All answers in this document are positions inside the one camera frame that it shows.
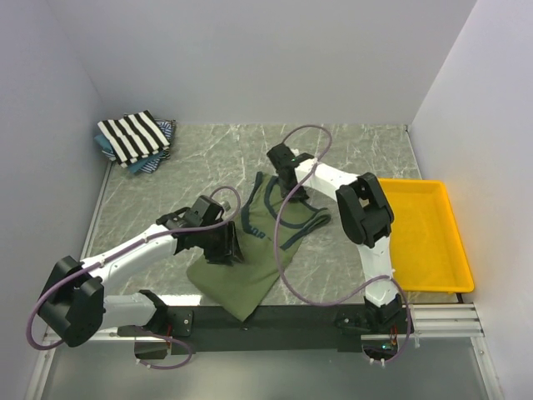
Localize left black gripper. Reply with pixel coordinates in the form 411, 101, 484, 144
197, 220, 244, 265

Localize olive green tank top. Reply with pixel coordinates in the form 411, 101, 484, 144
187, 172, 331, 321

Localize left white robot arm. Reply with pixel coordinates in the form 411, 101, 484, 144
32, 196, 244, 348

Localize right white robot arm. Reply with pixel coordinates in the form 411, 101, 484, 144
267, 143, 404, 333

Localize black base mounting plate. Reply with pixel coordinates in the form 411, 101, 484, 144
116, 302, 416, 356

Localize black white striped folded top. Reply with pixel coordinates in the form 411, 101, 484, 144
97, 110, 171, 168

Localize teal folded top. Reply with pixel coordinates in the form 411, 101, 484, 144
94, 134, 142, 173

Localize yellow plastic tray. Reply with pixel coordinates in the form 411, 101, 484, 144
380, 178, 475, 293

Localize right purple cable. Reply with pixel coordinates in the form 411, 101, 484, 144
273, 123, 416, 366

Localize purple cable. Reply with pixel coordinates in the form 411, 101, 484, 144
273, 123, 416, 366
26, 185, 242, 371

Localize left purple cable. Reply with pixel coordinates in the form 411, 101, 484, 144
26, 185, 242, 371

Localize aluminium frame rail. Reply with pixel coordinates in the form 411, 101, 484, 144
42, 303, 485, 344

